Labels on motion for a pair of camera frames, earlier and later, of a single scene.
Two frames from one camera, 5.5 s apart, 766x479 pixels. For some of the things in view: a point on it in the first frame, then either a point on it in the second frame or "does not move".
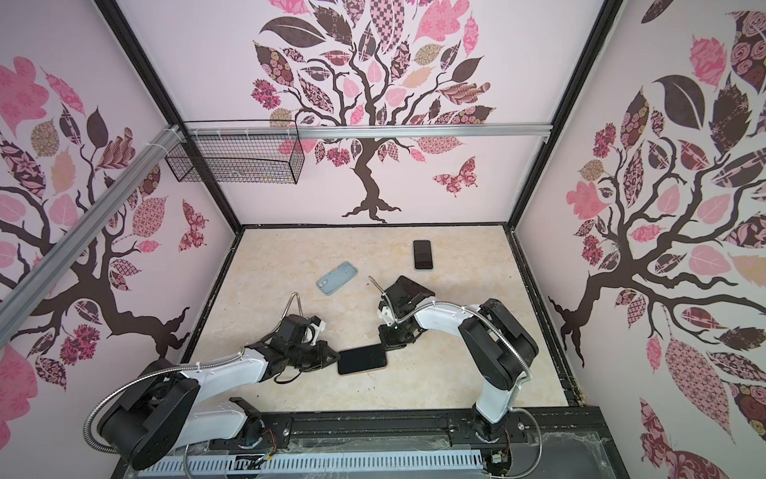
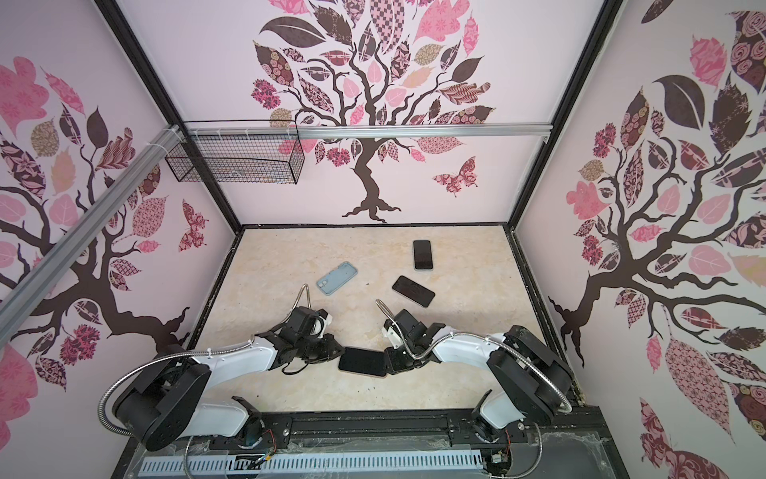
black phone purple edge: [361, 359] does not move
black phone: [422, 251] does not move
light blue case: [338, 276] does not move
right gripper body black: [395, 337] -> [399, 359]
